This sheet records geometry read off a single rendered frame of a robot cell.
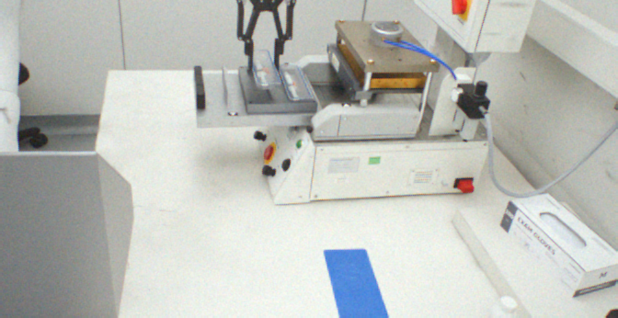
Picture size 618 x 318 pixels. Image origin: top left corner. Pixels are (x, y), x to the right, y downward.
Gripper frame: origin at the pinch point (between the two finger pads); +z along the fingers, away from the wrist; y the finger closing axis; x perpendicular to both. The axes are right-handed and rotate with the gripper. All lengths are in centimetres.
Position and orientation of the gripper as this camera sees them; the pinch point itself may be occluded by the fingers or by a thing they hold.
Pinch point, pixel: (263, 55)
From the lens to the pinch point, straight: 133.2
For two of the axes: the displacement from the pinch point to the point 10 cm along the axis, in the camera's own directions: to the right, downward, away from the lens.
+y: -9.7, 0.5, -2.2
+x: 2.1, 5.4, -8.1
